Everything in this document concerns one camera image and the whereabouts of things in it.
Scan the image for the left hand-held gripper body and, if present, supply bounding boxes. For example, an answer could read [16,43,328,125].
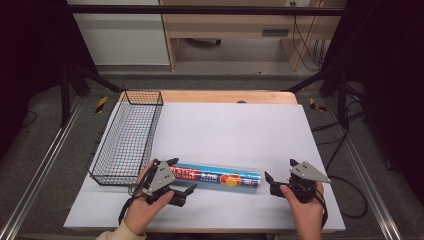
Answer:
[134,159,188,208]

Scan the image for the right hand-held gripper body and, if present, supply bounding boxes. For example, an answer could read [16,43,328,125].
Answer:
[269,161,332,204]

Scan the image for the blue red plastic wrap box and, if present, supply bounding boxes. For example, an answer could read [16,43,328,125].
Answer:
[169,162,262,190]

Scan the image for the black wire basket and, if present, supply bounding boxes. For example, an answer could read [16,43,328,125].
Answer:
[87,89,164,186]

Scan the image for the person's left hand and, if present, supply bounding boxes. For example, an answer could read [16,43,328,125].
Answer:
[123,159,175,236]

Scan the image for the person's right hand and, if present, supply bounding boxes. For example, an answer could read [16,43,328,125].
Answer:
[279,181,326,234]

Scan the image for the white table mat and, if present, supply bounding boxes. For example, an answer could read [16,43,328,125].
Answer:
[63,102,347,233]

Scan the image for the black yellow floor tape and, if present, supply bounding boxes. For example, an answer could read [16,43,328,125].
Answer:
[95,96,109,114]
[308,97,328,113]

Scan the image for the black metal stand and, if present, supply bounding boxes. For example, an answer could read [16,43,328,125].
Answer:
[59,64,123,128]
[283,64,351,130]

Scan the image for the black chair base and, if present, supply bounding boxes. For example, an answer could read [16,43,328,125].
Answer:
[184,37,222,48]

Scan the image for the white cabinet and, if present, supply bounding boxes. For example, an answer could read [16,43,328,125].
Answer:
[66,0,171,67]

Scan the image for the black curtain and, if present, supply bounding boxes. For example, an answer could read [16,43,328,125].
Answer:
[324,0,424,201]
[0,0,98,159]

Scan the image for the light wooden desk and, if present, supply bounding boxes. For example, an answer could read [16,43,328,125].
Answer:
[159,0,348,72]

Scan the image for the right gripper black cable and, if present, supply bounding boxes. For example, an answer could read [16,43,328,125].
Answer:
[313,189,330,230]

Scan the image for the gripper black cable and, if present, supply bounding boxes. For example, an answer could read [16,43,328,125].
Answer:
[313,189,330,230]
[118,165,155,225]

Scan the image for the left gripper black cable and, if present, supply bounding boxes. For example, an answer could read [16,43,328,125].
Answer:
[118,165,155,225]

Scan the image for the aluminium floor rail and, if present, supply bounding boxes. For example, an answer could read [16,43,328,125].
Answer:
[324,96,403,240]
[0,96,84,240]

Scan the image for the hanging black cables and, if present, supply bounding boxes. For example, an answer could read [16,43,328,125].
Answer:
[292,1,327,72]

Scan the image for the thin black floor cable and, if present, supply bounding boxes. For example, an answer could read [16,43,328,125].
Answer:
[21,110,38,129]

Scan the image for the black horizontal frame bar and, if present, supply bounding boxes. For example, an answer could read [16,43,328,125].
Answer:
[66,4,346,16]

